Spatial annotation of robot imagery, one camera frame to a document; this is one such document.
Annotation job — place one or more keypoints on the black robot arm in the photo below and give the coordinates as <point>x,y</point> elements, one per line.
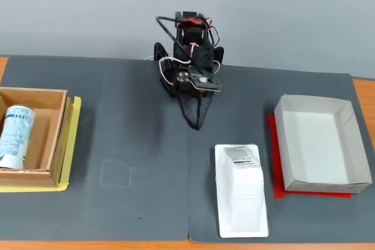
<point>190,34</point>

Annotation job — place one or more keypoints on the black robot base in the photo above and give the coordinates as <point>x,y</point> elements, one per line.
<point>166,84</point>

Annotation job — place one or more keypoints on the black table clamp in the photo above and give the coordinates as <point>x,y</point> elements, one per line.
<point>220,55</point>
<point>157,52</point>

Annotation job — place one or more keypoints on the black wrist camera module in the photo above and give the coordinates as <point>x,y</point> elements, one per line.
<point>206,82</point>

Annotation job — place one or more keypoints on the brown cardboard box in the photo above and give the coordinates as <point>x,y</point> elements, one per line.
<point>49,133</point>

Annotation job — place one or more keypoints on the red tape strip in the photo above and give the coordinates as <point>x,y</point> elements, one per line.
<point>194,20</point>

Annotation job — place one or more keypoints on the white paper box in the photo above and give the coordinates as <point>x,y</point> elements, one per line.
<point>319,147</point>

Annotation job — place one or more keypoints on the white plastic packaged tray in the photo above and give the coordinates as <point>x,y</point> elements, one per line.
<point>241,191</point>

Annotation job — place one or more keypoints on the yellow paper sheet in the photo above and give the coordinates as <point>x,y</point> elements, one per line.
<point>76,109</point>

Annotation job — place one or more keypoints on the dark grey table mat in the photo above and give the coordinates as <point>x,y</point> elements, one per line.
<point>240,109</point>
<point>132,133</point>

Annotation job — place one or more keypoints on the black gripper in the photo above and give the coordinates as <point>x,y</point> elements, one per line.
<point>191,104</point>

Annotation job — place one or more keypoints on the white and blue drink can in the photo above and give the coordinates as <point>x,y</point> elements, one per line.
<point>14,136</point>

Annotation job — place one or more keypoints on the red paper sheet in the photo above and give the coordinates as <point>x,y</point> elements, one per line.
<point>278,185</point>

